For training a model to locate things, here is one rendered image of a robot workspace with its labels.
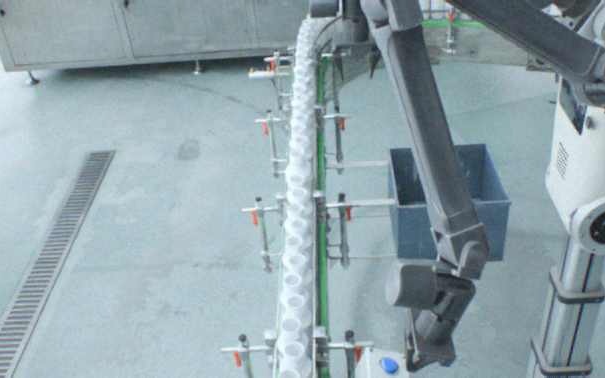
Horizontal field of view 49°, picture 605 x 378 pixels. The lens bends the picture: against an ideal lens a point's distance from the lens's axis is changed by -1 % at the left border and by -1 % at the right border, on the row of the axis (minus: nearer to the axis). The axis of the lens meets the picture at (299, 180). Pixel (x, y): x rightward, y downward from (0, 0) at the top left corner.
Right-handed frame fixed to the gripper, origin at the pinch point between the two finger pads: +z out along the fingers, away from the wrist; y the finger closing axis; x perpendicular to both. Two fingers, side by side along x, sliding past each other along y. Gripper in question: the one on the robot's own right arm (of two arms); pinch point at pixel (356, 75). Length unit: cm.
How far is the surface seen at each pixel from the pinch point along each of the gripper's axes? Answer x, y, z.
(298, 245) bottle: 30.3, 14.5, 23.9
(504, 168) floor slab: -162, -88, 139
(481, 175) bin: -39, -42, 57
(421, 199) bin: -40, -23, 65
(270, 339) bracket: 51, 20, 29
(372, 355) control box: 57, 1, 28
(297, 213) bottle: 18.8, 14.9, 24.2
